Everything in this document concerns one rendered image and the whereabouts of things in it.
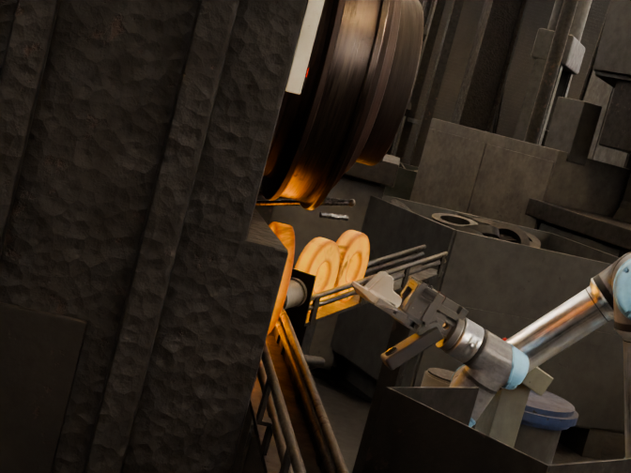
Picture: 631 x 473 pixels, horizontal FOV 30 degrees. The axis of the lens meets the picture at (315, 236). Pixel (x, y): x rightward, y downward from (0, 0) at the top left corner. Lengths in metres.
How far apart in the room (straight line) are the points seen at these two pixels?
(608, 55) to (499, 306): 1.90
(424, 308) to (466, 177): 4.21
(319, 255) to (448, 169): 4.10
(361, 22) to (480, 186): 4.51
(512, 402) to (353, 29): 1.32
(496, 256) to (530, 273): 0.17
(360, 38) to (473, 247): 2.43
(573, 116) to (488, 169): 0.57
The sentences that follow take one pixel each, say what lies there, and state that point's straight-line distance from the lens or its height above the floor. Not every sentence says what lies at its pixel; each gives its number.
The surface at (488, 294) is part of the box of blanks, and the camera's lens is 4.16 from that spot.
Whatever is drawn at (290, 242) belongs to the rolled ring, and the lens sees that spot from 1.89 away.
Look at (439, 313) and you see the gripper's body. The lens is 2.15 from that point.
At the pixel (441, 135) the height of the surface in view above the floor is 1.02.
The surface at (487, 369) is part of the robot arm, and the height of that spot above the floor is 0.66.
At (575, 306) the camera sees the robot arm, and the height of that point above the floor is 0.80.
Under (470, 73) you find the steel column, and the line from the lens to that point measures 10.79.
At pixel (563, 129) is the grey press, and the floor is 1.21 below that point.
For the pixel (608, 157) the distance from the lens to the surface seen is 6.87.
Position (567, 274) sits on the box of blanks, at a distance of 4.33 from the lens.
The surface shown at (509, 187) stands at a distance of 6.02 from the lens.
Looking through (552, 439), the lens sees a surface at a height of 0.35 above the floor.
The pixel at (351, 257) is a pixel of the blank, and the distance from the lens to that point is 2.53.
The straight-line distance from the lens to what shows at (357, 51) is 1.71.
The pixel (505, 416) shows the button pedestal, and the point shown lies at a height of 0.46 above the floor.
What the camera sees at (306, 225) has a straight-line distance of 4.61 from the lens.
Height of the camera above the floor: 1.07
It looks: 7 degrees down
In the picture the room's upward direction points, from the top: 15 degrees clockwise
